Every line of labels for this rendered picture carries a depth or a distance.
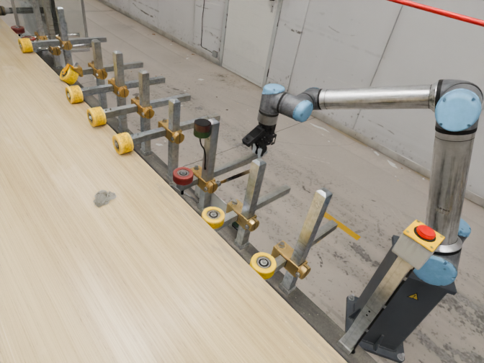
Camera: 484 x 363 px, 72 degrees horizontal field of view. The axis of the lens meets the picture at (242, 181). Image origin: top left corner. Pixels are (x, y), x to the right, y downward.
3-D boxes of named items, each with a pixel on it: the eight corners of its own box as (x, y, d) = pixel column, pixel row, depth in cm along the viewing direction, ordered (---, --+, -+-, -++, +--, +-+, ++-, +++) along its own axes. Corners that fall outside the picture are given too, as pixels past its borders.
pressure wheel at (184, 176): (184, 185, 141) (186, 163, 134) (195, 196, 137) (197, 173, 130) (168, 191, 136) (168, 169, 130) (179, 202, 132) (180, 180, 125)
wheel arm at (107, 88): (162, 81, 191) (162, 74, 189) (165, 83, 189) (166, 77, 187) (72, 95, 162) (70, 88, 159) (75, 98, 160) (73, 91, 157)
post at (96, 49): (106, 119, 204) (97, 38, 175) (109, 122, 202) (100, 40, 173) (101, 120, 202) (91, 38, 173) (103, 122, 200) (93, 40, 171)
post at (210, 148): (204, 211, 150) (214, 116, 121) (208, 215, 149) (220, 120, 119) (197, 214, 148) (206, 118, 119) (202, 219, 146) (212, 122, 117)
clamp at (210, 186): (198, 174, 145) (199, 165, 142) (217, 191, 138) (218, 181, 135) (187, 178, 142) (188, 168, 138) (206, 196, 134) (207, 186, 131)
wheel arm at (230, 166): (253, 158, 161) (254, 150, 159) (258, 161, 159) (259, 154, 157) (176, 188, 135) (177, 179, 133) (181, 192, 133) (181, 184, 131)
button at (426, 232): (418, 227, 77) (422, 221, 76) (435, 237, 75) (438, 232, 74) (411, 234, 74) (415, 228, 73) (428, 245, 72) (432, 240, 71)
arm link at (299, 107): (317, 98, 137) (292, 88, 142) (306, 106, 129) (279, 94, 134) (312, 118, 143) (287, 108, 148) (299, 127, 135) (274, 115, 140)
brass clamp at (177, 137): (168, 128, 152) (168, 118, 149) (185, 142, 145) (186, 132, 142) (156, 131, 149) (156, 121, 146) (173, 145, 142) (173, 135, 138)
